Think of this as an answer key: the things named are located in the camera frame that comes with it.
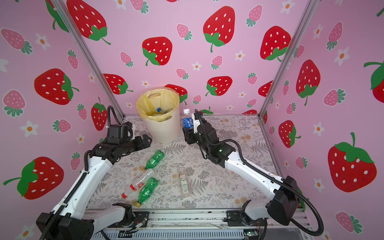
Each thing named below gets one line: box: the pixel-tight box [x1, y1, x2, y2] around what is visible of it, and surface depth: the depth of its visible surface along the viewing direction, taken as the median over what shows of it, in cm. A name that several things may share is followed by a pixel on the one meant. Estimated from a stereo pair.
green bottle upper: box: [145, 150, 165, 170], surface depth 92 cm
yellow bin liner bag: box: [136, 87, 180, 122], surface depth 99 cm
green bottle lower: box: [135, 177, 159, 208], surface depth 81 cm
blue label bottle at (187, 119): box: [182, 108, 194, 129], surface depth 70 cm
